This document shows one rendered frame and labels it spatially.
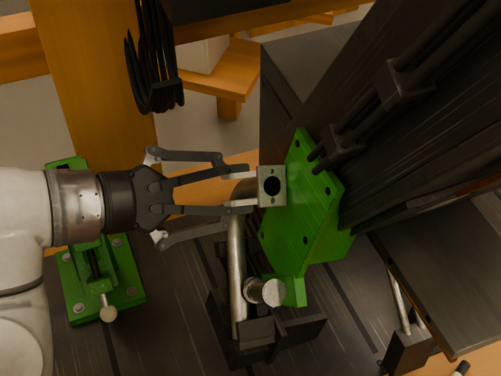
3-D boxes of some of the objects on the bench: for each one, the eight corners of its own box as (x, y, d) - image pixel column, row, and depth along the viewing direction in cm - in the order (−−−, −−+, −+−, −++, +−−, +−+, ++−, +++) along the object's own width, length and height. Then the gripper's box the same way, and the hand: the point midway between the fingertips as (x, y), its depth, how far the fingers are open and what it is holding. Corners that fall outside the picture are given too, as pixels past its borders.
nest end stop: (261, 337, 94) (275, 342, 90) (226, 346, 92) (239, 351, 87) (260, 330, 94) (274, 334, 90) (226, 338, 92) (238, 343, 87)
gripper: (110, 273, 67) (291, 245, 77) (97, 133, 67) (281, 124, 77) (97, 265, 74) (265, 241, 84) (85, 139, 73) (256, 130, 84)
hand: (250, 188), depth 79 cm, fingers closed on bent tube, 3 cm apart
